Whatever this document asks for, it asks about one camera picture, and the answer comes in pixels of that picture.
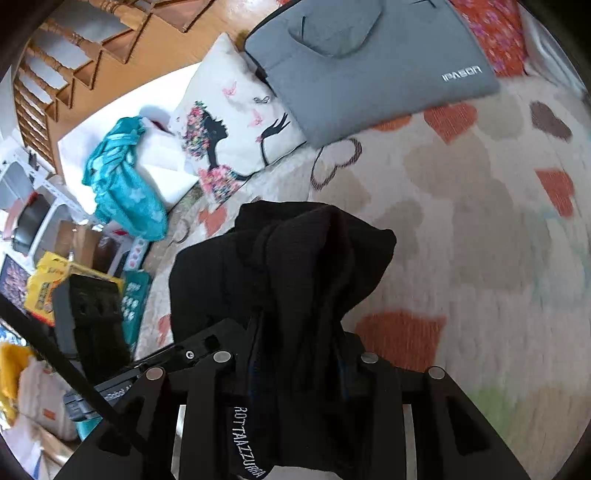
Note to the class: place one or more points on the white box with coloured dots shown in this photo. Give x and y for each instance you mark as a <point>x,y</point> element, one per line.
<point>137,254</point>

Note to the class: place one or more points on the black pants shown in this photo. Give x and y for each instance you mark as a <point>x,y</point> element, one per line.
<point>295,277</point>

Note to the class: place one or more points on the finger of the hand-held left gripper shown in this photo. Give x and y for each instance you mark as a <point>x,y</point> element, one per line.
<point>217,339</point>

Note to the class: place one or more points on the teal box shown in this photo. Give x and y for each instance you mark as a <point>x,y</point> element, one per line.
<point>136,304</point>

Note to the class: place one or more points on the dark cooking pot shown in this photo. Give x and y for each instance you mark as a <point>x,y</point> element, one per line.
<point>30,226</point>

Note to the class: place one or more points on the teal star-print cloth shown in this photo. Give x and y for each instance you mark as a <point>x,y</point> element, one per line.
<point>124,198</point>

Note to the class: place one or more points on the grey laptop bag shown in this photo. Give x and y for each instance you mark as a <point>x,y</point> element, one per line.
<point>369,83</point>

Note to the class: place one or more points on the wooden staircase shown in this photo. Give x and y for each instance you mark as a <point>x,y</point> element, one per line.
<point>161,55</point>

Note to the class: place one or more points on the white blanket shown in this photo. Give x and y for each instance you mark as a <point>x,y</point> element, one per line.
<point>549,50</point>

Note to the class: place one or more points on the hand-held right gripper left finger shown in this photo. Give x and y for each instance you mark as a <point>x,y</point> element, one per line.
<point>207,392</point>

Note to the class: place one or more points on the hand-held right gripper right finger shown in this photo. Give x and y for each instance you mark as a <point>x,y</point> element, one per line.
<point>383,397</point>

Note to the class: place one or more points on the yellow packet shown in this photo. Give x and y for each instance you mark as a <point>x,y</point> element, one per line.
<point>51,286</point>

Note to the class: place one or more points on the red floral pillow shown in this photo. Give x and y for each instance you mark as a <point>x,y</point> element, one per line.
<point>498,37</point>

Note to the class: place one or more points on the white shelf rack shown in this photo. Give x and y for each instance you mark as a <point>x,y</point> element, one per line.
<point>51,203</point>

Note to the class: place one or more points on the white plastic bag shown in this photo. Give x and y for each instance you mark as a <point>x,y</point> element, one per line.
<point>41,397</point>

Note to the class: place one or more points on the cardboard box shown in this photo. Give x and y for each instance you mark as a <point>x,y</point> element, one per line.
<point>83,244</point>

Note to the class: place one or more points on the white printed cushion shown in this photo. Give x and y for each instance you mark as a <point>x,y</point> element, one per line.
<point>240,110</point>

